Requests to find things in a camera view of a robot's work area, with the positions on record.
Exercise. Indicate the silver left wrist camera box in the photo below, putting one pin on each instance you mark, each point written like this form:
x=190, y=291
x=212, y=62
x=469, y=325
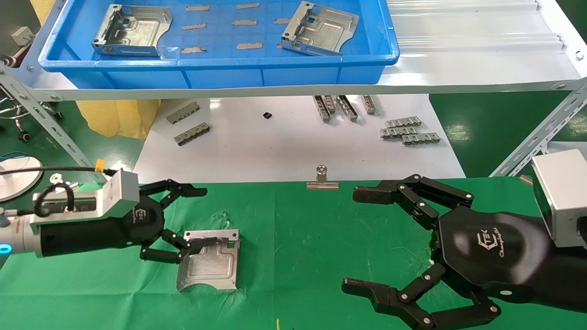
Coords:
x=121, y=192

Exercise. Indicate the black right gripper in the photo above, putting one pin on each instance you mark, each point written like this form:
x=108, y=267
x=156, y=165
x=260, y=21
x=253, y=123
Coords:
x=490, y=252

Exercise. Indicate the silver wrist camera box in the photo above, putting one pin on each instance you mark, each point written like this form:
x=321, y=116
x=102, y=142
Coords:
x=121, y=192
x=564, y=197

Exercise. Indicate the grey perforated steel brace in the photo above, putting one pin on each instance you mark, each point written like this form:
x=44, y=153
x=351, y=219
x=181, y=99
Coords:
x=55, y=130
x=541, y=133

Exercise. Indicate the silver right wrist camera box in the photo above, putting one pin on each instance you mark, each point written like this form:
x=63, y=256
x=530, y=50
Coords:
x=564, y=197

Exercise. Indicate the stamped sheet metal bracket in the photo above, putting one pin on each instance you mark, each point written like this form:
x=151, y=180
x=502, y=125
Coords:
x=137, y=32
x=211, y=268
x=321, y=30

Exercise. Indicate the blue plastic tray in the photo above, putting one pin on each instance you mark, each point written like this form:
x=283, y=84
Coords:
x=220, y=75

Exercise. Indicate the white steel shelf rack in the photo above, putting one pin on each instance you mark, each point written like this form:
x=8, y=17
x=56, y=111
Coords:
x=458, y=55

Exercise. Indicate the white power socket box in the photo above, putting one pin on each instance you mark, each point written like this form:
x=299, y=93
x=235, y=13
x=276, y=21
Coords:
x=21, y=35

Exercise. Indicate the green table cloth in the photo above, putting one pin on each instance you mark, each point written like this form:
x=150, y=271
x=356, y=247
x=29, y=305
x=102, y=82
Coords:
x=298, y=252

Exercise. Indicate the yellow plastic cover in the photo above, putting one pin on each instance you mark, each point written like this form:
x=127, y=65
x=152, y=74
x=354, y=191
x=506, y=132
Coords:
x=114, y=117
x=46, y=9

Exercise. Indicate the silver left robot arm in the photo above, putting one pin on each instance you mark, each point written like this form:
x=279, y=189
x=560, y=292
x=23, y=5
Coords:
x=20, y=231

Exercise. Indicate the black chrome swivel stool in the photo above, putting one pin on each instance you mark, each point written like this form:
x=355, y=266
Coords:
x=24, y=136

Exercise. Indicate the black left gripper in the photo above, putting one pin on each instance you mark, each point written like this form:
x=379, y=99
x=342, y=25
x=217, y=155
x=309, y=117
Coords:
x=91, y=236

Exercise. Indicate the white standing fan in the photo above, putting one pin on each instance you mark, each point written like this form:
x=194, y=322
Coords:
x=18, y=182

